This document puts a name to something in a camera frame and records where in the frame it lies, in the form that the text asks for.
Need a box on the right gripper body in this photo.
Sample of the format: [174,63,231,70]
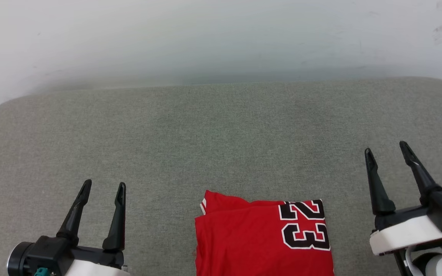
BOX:
[369,187,442,256]

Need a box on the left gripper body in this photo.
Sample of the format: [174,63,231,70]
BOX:
[7,235,131,276]

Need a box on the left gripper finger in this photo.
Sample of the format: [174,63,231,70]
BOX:
[56,179,92,246]
[102,182,126,252]

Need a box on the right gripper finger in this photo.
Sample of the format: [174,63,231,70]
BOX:
[364,148,396,215]
[399,141,442,205]

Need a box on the red basketball jersey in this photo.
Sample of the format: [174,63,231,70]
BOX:
[194,190,335,276]

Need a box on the grey fabric sofa seat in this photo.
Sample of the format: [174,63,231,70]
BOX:
[0,77,442,276]

